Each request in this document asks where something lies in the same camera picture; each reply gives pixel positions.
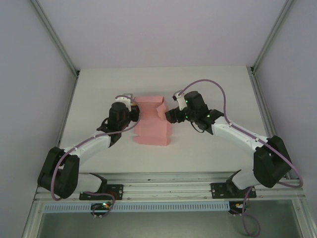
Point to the grey metal panel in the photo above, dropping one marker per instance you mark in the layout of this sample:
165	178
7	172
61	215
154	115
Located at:
161	225

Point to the aluminium mounting rail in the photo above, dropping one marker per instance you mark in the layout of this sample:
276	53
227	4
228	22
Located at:
161	186

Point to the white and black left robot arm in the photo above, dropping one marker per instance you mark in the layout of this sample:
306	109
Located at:
91	146

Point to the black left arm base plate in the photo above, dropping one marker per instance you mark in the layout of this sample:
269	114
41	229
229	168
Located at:
116	192

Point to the small circuit board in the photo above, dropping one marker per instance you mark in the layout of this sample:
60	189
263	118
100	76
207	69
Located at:
102	205
237	206

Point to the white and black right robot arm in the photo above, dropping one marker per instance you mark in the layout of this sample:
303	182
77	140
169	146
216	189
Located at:
235	134

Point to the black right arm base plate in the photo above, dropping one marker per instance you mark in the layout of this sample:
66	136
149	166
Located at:
219	191

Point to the small left circuit board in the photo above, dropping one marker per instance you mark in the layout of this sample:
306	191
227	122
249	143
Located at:
102	205

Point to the aluminium table side rail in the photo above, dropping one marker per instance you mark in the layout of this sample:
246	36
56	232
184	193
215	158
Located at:
262	104

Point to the pink paper box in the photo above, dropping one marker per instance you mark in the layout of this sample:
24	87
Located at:
153	129

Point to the small right circuit board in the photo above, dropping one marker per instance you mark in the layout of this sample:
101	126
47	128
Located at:
237	206

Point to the aluminium frame post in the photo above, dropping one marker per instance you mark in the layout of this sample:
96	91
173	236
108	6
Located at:
57	39
272	34

